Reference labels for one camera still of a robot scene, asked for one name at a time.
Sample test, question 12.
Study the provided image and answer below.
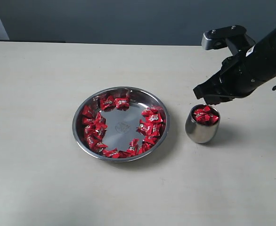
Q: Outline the round steel plate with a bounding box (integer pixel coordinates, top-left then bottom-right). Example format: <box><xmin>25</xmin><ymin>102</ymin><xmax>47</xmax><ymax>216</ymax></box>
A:
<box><xmin>73</xmin><ymin>87</ymin><xmax>170</xmax><ymax>162</ymax></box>

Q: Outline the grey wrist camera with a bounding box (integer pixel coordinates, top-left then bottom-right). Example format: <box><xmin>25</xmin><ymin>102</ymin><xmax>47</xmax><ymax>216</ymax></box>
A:
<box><xmin>201</xmin><ymin>25</ymin><xmax>255</xmax><ymax>55</ymax></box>

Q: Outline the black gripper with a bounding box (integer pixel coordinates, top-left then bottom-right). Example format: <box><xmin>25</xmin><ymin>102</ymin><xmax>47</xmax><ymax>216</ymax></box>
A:
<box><xmin>193</xmin><ymin>44</ymin><xmax>276</xmax><ymax>105</ymax></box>

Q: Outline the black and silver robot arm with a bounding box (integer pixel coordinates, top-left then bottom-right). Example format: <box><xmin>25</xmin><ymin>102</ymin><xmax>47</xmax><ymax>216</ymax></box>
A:
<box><xmin>193</xmin><ymin>25</ymin><xmax>276</xmax><ymax>105</ymax></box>

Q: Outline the steel cup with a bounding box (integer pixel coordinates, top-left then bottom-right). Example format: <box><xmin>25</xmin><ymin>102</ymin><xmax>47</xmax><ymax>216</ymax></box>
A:
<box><xmin>185</xmin><ymin>104</ymin><xmax>220</xmax><ymax>144</ymax></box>

